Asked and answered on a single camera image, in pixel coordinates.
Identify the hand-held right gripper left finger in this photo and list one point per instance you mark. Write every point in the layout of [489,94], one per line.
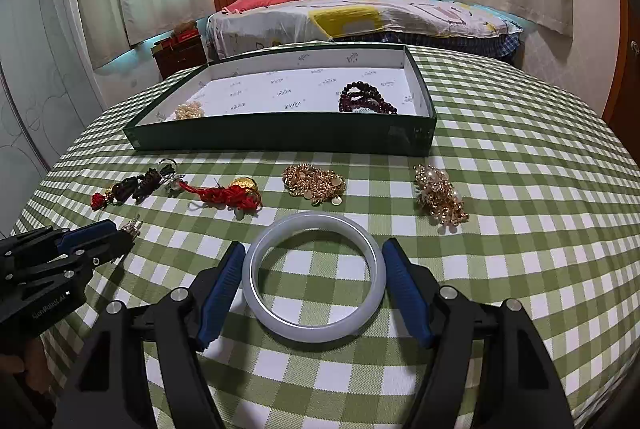
[222,294]

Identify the dark wooden nightstand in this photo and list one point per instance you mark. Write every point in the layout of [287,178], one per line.
[180,59]

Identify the printed bedsheet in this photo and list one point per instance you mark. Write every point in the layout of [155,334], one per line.
[400,9]

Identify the gold pearl brooch cluster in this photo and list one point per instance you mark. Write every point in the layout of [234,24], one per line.
[440,194]

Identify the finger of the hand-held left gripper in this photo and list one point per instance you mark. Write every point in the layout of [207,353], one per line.
[85,234]
[107,249]

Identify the silver brooch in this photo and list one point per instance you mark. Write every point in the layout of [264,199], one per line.
[132,226]

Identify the person's left hand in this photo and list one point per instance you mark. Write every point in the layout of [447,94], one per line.
[15,361]

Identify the brown wooden door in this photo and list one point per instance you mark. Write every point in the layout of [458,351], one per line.
[625,84]

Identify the small red gold charm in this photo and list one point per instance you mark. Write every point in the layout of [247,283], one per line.
[99,200]

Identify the green checked tablecloth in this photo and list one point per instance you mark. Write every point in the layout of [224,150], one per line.
[500,234]

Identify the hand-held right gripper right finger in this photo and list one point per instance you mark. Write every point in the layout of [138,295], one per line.
[407,294]

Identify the blue plaid bed sheet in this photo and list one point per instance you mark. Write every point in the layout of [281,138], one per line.
[480,45]

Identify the red boxes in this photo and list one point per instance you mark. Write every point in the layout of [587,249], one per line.
[186,36]

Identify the white jade bangle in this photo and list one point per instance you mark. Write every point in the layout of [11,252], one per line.
[310,331]

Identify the silver keyring flower charm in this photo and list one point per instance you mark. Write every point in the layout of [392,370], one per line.
[175,183]

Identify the pearl and gold bead cluster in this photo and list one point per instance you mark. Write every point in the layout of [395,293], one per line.
[190,110]

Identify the green jewelry box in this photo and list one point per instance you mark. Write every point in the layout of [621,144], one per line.
[280,136]

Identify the red knot gold ingot charm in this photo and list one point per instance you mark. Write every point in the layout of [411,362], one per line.
[220,196]

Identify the frosted glass wardrobe door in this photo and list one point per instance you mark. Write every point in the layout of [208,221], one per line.
[45,74]

